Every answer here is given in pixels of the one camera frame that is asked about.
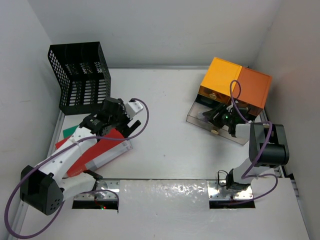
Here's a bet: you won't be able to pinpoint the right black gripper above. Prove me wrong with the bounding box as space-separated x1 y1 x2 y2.
203 103 234 129

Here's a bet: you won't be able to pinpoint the green folder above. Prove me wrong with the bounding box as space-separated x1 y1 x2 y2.
62 125 78 139

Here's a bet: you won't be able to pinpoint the small clear jar dark contents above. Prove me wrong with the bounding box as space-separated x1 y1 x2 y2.
197 112 208 123

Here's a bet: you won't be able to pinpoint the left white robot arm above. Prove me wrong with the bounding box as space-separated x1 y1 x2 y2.
19 97 148 216

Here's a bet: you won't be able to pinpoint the dark bottom drawer unit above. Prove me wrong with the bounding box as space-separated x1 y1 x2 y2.
195 94 211 106

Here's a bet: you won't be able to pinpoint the yellow drawer box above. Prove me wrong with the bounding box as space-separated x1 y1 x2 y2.
198 57 243 104

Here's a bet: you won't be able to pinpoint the orange drawer box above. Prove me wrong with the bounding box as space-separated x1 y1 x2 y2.
232 67 272 117

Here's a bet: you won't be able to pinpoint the black mesh file rack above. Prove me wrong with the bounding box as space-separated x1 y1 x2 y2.
47 41 112 116

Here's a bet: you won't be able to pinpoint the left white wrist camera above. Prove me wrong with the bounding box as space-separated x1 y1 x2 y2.
124 100 144 119

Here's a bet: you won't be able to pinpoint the metal front rail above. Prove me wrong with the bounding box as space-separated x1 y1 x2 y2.
7 178 256 240

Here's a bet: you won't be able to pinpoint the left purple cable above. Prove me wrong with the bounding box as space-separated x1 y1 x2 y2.
3 97 150 238

